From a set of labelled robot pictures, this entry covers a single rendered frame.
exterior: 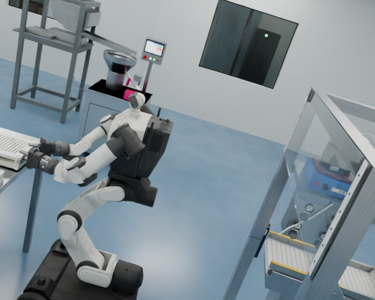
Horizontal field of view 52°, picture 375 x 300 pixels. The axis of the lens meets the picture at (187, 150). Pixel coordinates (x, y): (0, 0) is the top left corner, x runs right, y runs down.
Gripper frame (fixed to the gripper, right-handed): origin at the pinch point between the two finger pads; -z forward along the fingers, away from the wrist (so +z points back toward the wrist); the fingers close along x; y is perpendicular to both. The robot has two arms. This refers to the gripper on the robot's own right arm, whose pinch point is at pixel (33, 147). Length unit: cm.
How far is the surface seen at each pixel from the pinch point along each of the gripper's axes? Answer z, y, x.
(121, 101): 109, 153, 18
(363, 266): 147, -121, -4
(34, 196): 9.6, 17.8, 44.8
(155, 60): 145, 176, -27
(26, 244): 10, 18, 85
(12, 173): -12.1, -18.2, 6.8
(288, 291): 100, -119, 7
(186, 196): 178, 85, 89
